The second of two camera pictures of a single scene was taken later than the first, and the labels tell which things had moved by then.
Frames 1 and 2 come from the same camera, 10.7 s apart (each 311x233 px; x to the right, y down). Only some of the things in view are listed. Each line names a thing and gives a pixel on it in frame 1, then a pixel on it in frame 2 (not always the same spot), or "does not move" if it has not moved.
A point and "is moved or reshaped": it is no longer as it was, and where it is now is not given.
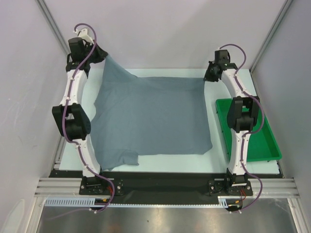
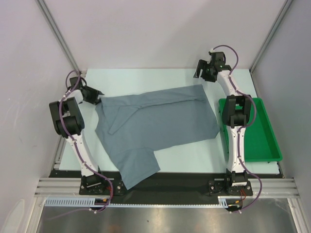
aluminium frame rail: x=261 y=187 does not move
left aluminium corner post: x=45 y=11 does not move
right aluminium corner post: x=286 y=5 does not move
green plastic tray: x=262 y=144 does not move
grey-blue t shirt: x=133 y=116 is moved or reshaped
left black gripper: x=100 y=54 → x=95 y=93
